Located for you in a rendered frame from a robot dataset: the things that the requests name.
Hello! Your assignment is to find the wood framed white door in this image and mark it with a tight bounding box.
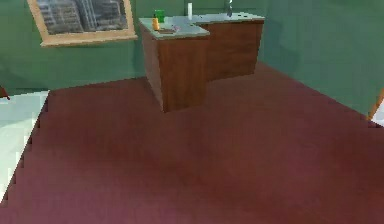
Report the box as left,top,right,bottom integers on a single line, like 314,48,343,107
367,87,384,128

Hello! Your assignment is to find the green cup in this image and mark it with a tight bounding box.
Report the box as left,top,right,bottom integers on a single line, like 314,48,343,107
154,9,166,24

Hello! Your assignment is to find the wood framed grey picture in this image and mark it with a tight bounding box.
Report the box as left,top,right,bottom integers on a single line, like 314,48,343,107
26,0,139,48

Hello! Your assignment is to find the grey tap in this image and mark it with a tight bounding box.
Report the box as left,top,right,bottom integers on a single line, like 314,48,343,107
224,0,234,18

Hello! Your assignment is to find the orange bottle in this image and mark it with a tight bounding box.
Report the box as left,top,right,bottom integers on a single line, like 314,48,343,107
151,14,161,32

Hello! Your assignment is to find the brown cabinet with grey worktop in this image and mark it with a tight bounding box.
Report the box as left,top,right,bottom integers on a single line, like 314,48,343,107
138,12,266,114

